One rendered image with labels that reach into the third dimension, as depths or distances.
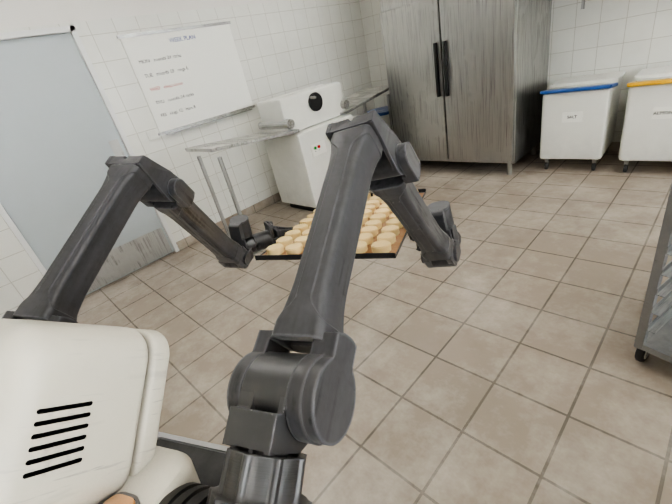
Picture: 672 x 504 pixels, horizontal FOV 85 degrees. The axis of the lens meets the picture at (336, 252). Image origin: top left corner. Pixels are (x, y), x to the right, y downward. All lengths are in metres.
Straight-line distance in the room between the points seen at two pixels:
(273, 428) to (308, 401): 0.04
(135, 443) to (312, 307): 0.20
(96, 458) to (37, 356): 0.10
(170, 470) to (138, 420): 0.05
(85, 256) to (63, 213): 3.21
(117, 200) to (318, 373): 0.53
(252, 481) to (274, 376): 0.08
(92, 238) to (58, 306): 0.12
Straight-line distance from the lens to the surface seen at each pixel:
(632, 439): 1.86
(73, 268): 0.70
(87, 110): 3.94
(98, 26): 4.05
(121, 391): 0.38
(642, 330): 1.97
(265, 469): 0.34
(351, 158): 0.49
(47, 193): 3.89
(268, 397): 0.36
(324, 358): 0.35
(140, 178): 0.78
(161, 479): 0.41
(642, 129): 4.06
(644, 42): 4.63
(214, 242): 1.00
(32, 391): 0.34
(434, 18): 4.24
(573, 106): 4.11
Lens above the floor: 1.44
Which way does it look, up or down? 28 degrees down
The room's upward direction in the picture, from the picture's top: 13 degrees counter-clockwise
